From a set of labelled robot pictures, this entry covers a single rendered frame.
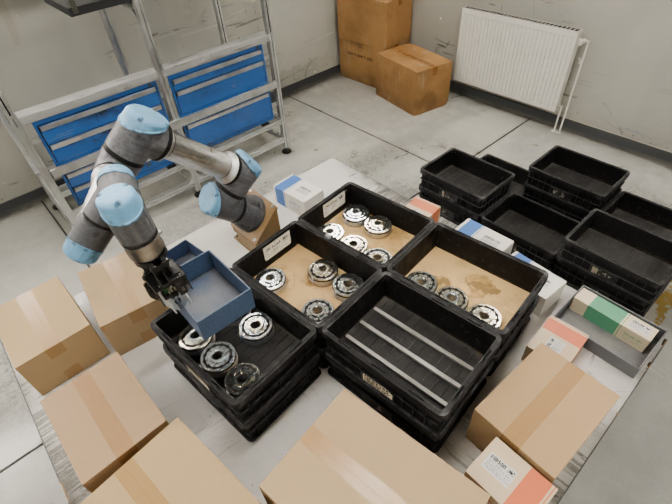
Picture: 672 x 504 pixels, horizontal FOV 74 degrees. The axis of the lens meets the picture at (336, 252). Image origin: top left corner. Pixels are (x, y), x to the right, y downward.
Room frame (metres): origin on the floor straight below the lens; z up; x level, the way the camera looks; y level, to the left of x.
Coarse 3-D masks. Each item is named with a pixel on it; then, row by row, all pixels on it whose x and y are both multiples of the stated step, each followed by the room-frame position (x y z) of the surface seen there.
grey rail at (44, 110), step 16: (224, 48) 3.05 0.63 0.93; (240, 48) 3.11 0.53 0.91; (176, 64) 2.82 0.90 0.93; (192, 64) 2.88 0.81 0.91; (112, 80) 2.65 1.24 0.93; (128, 80) 2.63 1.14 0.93; (144, 80) 2.67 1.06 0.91; (64, 96) 2.47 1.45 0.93; (80, 96) 2.45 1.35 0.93; (96, 96) 2.49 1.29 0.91; (16, 112) 2.30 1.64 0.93; (32, 112) 2.29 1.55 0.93; (48, 112) 2.32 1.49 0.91
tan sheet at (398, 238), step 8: (336, 216) 1.35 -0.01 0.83; (344, 224) 1.30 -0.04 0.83; (344, 232) 1.26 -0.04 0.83; (352, 232) 1.25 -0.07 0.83; (360, 232) 1.25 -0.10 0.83; (392, 232) 1.24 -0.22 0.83; (400, 232) 1.23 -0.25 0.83; (368, 240) 1.20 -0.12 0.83; (376, 240) 1.20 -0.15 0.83; (384, 240) 1.19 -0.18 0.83; (392, 240) 1.19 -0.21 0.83; (400, 240) 1.19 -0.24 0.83; (408, 240) 1.18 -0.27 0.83; (368, 248) 1.16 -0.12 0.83; (384, 248) 1.15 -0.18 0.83; (392, 248) 1.15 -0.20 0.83; (400, 248) 1.15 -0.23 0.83; (392, 256) 1.11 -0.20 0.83
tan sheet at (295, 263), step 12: (288, 252) 1.17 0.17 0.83; (300, 252) 1.16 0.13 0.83; (312, 252) 1.16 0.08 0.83; (276, 264) 1.11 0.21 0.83; (288, 264) 1.11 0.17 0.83; (300, 264) 1.10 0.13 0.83; (288, 276) 1.05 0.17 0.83; (300, 276) 1.04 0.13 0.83; (288, 288) 0.99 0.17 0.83; (300, 288) 0.99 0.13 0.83; (312, 288) 0.99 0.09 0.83; (324, 288) 0.98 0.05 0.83; (288, 300) 0.94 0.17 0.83; (300, 300) 0.94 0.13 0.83; (336, 300) 0.93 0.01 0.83
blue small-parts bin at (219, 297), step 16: (208, 256) 0.87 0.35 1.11; (192, 272) 0.84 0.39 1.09; (208, 272) 0.86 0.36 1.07; (224, 272) 0.83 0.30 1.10; (208, 288) 0.80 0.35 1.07; (224, 288) 0.80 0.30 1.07; (240, 288) 0.77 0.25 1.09; (192, 304) 0.75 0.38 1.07; (208, 304) 0.74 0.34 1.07; (224, 304) 0.68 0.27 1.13; (240, 304) 0.71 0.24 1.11; (192, 320) 0.66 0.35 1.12; (208, 320) 0.65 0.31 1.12; (224, 320) 0.67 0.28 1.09; (208, 336) 0.64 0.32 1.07
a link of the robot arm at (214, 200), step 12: (216, 180) 1.35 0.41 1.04; (204, 192) 1.32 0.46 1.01; (216, 192) 1.29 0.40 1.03; (228, 192) 1.29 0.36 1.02; (204, 204) 1.29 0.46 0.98; (216, 204) 1.26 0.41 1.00; (228, 204) 1.28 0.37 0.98; (240, 204) 1.32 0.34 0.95; (216, 216) 1.27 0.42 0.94; (228, 216) 1.29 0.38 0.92
